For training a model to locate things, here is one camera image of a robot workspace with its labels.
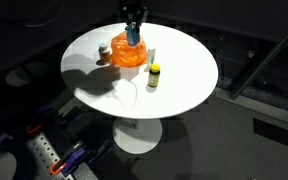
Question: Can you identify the amber bottle with white cap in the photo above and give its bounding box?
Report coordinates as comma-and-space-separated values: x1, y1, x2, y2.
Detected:
98, 43, 111, 63

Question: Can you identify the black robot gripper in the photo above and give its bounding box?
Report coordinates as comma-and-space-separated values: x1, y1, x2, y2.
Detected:
120, 0, 148, 34

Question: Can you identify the white round pedestal table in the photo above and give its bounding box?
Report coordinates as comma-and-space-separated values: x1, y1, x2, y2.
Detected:
60, 23, 218, 154

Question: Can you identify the upper blue orange clamp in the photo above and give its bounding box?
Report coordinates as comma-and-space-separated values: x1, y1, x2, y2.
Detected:
26, 106, 53, 135

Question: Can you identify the lower blue orange clamp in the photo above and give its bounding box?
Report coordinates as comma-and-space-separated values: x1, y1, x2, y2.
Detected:
49, 141, 86, 177

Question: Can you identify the black diagonal pole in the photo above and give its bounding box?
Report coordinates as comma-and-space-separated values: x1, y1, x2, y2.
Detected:
230, 33, 288, 100

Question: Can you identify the dark bottle with yellow cap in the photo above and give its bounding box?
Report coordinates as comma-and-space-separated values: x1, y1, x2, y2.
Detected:
148, 64, 160, 87

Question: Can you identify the blue orange clamp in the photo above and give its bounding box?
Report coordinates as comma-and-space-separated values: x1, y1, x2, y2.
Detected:
26, 106, 53, 135
49, 141, 86, 177

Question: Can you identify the perforated metal plate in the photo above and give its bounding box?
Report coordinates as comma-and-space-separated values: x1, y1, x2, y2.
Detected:
26, 132, 75, 180

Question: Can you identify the white cylindrical tube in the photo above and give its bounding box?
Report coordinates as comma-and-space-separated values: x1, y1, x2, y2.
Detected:
147, 48, 156, 68

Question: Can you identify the orange plastic bag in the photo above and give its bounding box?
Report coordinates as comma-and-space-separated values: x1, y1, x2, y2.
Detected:
111, 32, 147, 68

